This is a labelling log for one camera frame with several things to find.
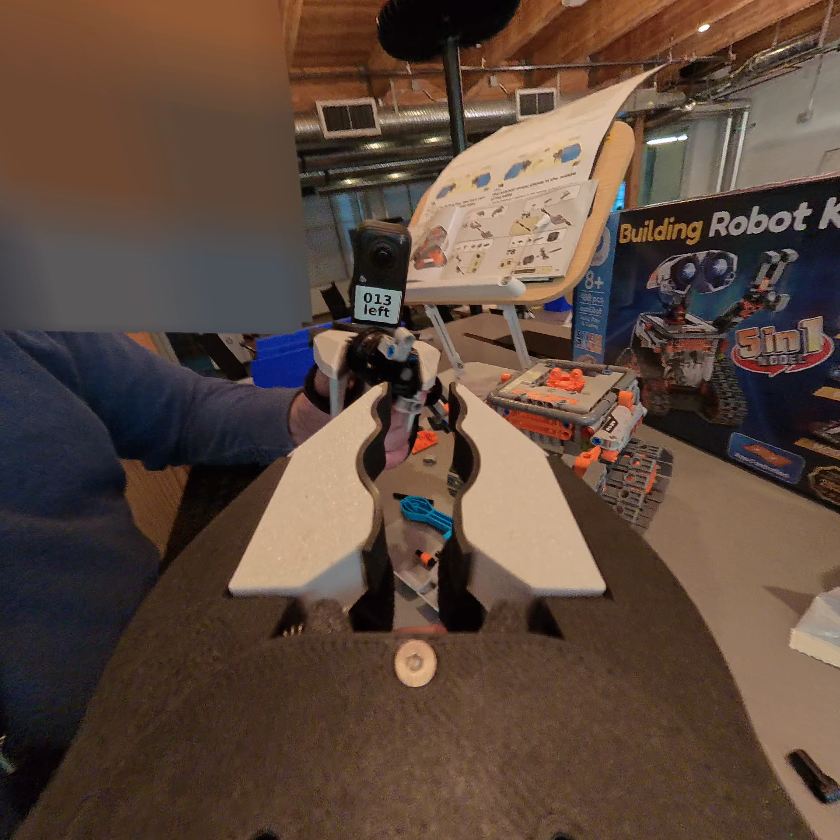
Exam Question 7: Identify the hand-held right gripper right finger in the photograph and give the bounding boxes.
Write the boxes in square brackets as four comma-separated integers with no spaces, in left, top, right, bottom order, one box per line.
[449,382,608,599]

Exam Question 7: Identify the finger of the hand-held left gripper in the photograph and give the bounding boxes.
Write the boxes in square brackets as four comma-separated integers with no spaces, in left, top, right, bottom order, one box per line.
[413,340,443,409]
[312,329,360,417]

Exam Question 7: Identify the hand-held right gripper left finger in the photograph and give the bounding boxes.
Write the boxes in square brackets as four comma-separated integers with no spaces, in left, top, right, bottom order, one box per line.
[228,385,389,616]

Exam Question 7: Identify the black toy wheel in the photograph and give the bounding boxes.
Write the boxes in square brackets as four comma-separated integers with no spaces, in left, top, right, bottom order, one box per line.
[346,331,395,388]

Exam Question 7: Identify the person's left forearm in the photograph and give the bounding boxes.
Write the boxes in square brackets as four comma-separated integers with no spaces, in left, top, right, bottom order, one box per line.
[98,354,303,460]

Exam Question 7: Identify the person's left hand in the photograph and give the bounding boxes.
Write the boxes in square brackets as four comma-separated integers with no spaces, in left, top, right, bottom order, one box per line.
[289,390,421,471]

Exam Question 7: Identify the blue storage bin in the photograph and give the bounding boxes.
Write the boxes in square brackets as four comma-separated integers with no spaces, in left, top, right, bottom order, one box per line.
[252,325,336,388]

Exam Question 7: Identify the black perforated panel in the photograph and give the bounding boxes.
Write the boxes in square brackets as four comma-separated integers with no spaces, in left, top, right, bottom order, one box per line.
[164,459,277,565]

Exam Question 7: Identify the blue plastic tool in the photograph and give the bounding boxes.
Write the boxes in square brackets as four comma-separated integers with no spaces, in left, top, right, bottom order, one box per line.
[402,495,455,542]

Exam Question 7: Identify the white block with orange pins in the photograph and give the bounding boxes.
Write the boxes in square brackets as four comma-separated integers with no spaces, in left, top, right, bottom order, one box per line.
[394,525,441,614]

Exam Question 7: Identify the tracked toy robot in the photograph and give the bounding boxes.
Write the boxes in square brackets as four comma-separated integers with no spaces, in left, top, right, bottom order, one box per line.
[487,360,673,532]

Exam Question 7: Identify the tan wooden board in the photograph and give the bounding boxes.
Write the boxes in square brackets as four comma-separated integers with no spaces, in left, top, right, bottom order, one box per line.
[121,459,191,559]

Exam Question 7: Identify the instruction booklet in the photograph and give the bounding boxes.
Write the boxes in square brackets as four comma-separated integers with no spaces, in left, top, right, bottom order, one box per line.
[410,66,664,283]

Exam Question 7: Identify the black pole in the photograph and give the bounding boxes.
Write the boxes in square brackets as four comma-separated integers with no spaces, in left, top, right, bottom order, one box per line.
[377,0,522,158]

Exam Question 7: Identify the blue robot kit box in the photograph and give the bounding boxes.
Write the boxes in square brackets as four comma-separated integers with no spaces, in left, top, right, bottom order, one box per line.
[571,174,840,513]

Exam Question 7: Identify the plastic bags of sheets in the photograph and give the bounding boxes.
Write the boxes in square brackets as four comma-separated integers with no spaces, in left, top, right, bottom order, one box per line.
[789,587,840,670]

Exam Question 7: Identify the tiny black piece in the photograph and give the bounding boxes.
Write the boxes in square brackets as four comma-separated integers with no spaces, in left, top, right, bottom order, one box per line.
[787,748,840,803]

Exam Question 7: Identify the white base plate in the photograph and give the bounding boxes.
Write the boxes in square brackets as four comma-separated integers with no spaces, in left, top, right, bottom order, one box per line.
[436,361,526,395]

